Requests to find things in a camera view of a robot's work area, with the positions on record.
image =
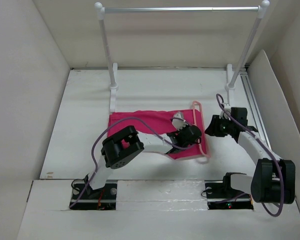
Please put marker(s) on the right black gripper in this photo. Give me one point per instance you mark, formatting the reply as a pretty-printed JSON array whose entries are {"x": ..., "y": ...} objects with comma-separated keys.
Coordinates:
[{"x": 212, "y": 128}]

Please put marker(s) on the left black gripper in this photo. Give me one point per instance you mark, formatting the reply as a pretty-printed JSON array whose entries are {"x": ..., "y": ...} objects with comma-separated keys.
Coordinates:
[{"x": 181, "y": 129}]

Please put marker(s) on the pink plastic hanger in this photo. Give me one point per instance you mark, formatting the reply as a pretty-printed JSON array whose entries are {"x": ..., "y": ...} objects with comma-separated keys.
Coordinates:
[{"x": 198, "y": 120}]

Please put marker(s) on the pink trousers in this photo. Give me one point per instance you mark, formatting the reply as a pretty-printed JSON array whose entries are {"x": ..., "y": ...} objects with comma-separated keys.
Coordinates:
[{"x": 155, "y": 120}]

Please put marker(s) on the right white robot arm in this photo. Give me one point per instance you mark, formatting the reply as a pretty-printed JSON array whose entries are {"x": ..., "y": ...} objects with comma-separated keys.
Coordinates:
[{"x": 273, "y": 180}]

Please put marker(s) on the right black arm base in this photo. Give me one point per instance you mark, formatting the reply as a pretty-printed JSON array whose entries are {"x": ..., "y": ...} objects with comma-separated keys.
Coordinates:
[{"x": 221, "y": 196}]

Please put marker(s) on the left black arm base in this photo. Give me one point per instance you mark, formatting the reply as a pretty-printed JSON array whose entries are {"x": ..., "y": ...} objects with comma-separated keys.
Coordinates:
[{"x": 103, "y": 199}]

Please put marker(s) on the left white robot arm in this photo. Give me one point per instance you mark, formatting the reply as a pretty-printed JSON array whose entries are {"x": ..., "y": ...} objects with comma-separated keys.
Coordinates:
[{"x": 122, "y": 147}]

